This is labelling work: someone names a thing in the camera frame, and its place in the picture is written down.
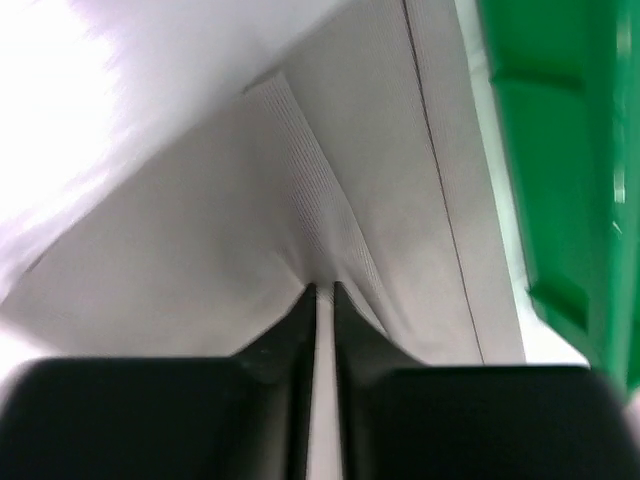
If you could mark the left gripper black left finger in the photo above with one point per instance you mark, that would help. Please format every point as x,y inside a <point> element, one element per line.
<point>243,416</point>

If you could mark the green plastic tray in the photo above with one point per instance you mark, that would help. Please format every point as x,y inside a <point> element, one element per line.
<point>566,79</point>

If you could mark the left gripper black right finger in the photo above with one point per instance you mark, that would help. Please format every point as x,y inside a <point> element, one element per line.
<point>401,419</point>

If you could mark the grey trousers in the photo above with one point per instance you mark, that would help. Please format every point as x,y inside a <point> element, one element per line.
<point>174,174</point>

